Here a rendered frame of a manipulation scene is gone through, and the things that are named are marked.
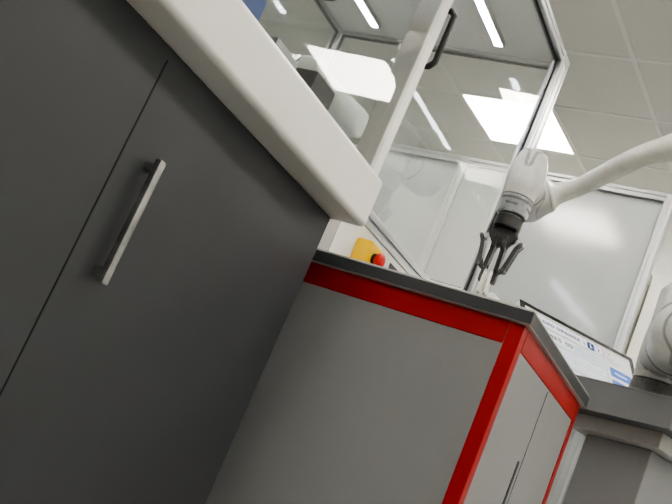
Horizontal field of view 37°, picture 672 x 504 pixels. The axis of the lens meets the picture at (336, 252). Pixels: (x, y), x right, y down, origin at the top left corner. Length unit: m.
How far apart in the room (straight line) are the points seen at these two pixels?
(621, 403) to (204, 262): 1.29
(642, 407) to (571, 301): 1.91
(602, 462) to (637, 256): 1.90
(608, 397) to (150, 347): 1.36
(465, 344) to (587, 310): 2.53
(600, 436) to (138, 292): 1.50
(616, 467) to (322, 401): 0.95
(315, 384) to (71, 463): 0.60
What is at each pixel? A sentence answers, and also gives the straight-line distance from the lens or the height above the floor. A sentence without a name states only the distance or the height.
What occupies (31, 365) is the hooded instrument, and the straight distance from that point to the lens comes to 1.43.
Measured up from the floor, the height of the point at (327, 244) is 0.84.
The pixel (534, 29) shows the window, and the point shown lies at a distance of 3.29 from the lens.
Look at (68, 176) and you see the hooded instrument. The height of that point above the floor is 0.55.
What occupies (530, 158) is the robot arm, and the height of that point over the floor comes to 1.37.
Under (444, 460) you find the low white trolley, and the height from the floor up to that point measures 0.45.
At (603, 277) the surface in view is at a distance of 4.43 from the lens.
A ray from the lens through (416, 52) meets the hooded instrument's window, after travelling 2.01.
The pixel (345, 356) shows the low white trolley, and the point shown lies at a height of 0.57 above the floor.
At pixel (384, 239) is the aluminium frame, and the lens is 2.58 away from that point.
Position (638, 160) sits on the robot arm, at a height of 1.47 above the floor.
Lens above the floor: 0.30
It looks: 13 degrees up
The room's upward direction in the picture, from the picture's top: 23 degrees clockwise
